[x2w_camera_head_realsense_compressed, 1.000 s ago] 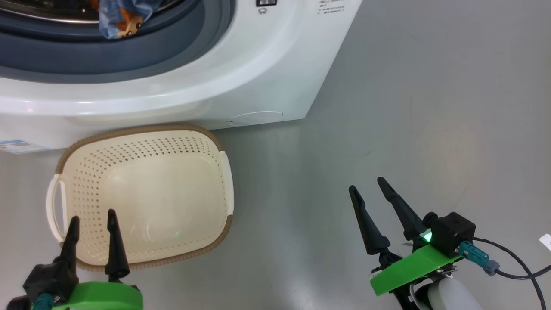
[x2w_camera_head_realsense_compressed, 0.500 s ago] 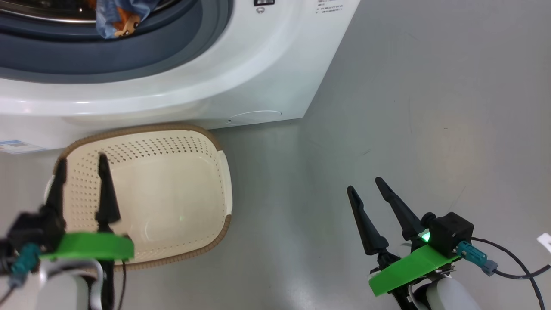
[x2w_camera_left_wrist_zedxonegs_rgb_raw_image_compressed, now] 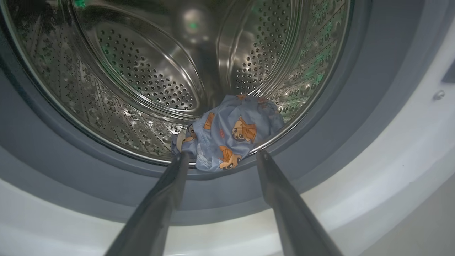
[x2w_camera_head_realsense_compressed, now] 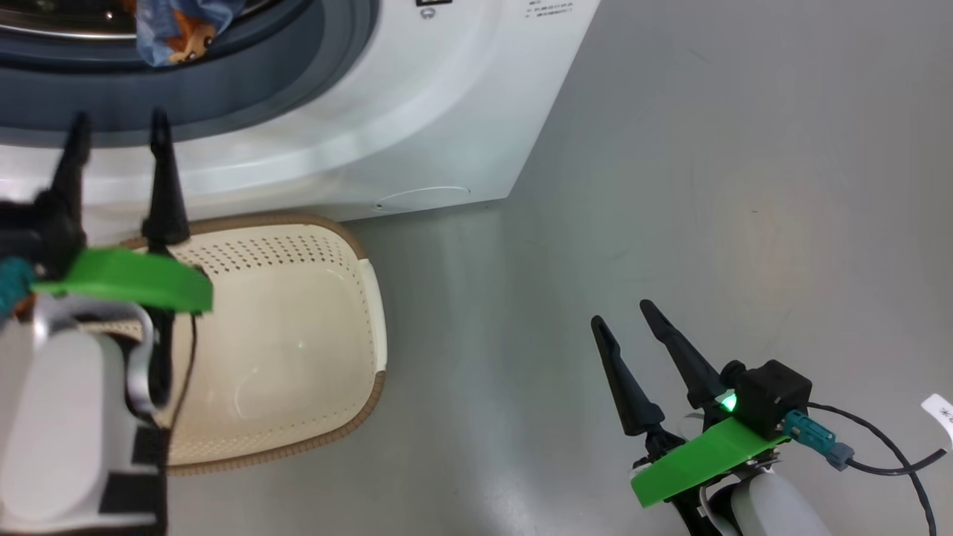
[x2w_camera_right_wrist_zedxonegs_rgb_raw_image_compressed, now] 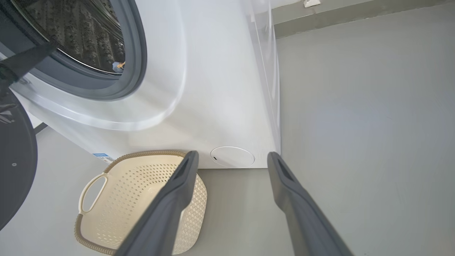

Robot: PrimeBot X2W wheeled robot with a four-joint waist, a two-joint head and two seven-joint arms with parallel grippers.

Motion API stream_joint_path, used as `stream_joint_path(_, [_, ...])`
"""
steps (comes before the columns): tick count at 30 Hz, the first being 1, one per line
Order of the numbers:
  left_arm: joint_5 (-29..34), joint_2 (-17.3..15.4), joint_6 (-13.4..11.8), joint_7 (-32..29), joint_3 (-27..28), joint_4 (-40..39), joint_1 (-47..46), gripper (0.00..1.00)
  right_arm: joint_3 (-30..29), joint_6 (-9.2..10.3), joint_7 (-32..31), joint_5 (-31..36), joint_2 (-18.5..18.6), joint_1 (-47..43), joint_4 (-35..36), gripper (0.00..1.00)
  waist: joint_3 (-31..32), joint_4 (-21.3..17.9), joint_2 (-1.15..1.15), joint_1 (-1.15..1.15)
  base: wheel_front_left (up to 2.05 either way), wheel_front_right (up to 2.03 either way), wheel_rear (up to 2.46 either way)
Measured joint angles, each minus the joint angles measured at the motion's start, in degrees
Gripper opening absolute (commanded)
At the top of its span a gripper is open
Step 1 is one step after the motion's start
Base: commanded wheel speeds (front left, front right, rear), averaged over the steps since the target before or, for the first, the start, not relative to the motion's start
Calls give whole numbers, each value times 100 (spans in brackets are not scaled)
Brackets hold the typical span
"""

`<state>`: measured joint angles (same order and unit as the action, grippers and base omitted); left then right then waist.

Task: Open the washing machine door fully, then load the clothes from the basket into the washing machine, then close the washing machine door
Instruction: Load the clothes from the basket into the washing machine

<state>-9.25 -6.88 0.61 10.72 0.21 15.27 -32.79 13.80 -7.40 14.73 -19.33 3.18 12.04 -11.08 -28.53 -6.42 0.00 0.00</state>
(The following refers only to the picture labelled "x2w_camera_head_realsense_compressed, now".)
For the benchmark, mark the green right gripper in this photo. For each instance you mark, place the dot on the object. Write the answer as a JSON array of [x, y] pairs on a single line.
[[700, 461]]

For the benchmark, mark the blue printed garment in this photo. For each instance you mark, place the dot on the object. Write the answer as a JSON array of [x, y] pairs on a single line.
[[179, 33]]

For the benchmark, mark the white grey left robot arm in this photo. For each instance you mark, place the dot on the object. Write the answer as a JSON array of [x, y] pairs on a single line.
[[59, 417]]

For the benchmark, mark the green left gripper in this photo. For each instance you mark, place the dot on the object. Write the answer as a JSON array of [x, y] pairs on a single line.
[[126, 279]]

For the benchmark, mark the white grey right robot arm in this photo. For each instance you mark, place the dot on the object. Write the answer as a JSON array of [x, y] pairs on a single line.
[[774, 510]]

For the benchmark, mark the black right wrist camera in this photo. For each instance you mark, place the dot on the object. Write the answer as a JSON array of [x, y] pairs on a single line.
[[774, 398]]

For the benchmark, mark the small printed text sticker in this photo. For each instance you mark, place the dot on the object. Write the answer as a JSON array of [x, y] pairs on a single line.
[[549, 7]]

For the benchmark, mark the white front-load washing machine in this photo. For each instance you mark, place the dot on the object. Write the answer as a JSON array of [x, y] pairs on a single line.
[[372, 112]]

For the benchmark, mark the cream perforated laundry basket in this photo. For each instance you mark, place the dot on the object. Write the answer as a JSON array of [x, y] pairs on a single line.
[[298, 335]]

